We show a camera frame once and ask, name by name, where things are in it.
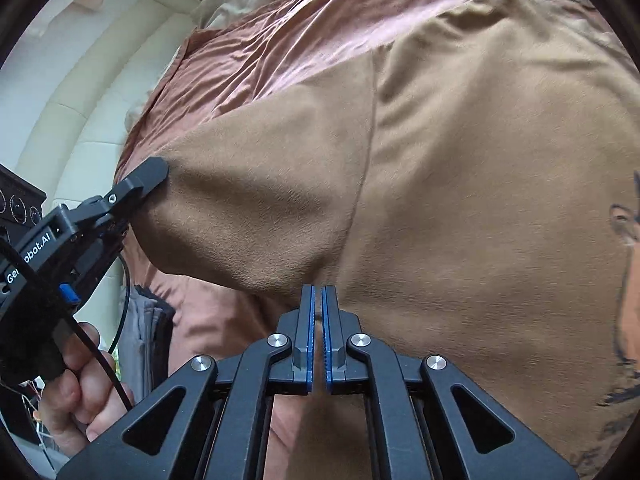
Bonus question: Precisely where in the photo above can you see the rust brown bed blanket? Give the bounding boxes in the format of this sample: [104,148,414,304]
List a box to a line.
[115,0,572,480]

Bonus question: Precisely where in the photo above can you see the grey folded clothes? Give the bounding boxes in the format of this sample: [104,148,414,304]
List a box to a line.
[117,285,176,402]

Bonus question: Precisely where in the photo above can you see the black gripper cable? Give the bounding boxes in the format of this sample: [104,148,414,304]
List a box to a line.
[0,237,137,412]

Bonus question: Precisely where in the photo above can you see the tan printed t-shirt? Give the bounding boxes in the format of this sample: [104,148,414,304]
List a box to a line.
[134,0,639,479]

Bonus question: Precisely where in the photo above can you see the person's left hand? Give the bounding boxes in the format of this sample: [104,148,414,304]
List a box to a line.
[38,334,127,456]

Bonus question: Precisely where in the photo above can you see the cream padded headboard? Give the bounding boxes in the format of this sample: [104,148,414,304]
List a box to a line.
[14,0,202,340]

